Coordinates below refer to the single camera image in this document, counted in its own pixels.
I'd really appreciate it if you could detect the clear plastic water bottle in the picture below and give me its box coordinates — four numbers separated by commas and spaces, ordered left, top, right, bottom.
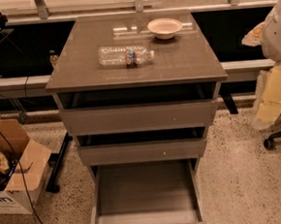
98, 45, 155, 66

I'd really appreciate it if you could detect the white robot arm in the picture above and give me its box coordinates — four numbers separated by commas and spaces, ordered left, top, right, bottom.
242, 0, 281, 130

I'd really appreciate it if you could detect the grey drawer cabinet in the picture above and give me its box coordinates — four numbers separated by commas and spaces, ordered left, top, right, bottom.
39, 5, 239, 224

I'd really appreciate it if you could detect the grey top drawer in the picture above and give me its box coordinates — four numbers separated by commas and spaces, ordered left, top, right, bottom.
59, 100, 217, 136

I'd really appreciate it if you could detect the grey middle drawer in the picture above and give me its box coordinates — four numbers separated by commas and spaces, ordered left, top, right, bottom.
78, 138, 207, 166

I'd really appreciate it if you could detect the grey open bottom drawer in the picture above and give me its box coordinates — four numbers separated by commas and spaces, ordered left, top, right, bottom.
90, 159, 209, 224

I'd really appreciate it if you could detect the small yellow bottle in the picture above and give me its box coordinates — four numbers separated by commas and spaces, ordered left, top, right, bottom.
49, 49, 58, 66

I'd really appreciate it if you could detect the white bowl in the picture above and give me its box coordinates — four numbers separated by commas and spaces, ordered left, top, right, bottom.
147, 17, 182, 40

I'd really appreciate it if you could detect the black table leg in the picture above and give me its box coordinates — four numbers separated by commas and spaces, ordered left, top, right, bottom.
46, 133, 72, 194

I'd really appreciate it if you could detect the open cardboard box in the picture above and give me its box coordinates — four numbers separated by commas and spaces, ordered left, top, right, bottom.
0, 119, 51, 214

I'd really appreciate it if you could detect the crumpled snack bag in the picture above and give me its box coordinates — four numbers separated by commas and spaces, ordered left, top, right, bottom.
0, 151, 16, 191

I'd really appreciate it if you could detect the black cable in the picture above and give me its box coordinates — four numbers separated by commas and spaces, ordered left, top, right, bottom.
0, 74, 57, 224

